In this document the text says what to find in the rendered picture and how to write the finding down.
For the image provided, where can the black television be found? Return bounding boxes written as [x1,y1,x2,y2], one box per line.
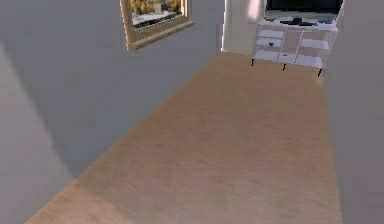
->
[265,0,344,27]

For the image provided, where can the white television stand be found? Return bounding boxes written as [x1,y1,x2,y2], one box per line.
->
[250,18,339,78]

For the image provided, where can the wooden framed window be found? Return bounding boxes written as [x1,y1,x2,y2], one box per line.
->
[119,0,196,52]

